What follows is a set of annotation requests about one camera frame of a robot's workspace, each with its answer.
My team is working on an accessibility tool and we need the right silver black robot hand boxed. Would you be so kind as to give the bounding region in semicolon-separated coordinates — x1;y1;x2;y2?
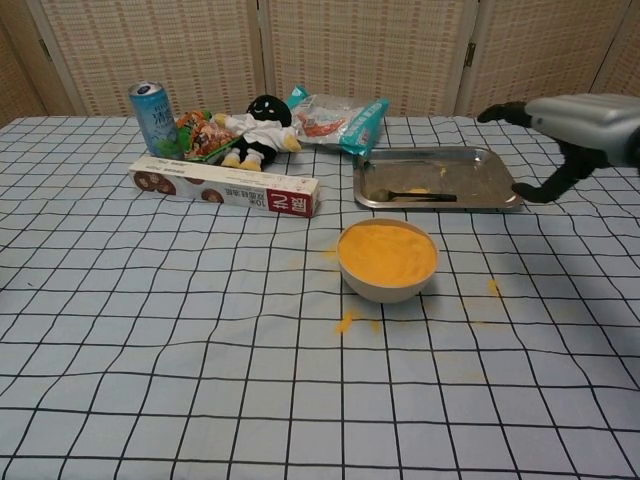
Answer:
477;93;640;204

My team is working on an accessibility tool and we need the dark metal spoon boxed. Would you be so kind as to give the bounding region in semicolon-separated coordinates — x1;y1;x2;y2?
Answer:
367;187;459;203

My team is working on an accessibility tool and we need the beige bowl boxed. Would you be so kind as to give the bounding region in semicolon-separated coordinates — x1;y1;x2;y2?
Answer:
336;218;441;304

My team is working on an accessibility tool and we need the stainless steel tray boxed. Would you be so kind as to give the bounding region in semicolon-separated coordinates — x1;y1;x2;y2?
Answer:
352;145;525;211

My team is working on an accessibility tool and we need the teal clear food bag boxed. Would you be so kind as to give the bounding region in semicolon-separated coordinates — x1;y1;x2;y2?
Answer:
289;85;391;156

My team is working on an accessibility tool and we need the woven folding screen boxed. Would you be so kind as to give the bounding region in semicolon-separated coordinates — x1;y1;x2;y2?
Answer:
0;0;640;119

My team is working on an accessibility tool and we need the black plush doll white robe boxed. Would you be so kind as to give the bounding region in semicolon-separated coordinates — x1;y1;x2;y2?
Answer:
213;94;304;173

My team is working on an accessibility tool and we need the green orange snack bag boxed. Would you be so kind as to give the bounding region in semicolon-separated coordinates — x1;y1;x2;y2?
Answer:
175;109;240;164

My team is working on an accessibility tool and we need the white cling film box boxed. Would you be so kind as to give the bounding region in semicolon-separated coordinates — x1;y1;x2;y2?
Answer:
127;155;321;220

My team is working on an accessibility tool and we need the blue drink can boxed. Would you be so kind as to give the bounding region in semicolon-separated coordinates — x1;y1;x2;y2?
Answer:
128;81;185;161

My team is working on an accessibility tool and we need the blue checked tablecloth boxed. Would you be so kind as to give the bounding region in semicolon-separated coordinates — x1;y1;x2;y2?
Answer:
0;115;640;480

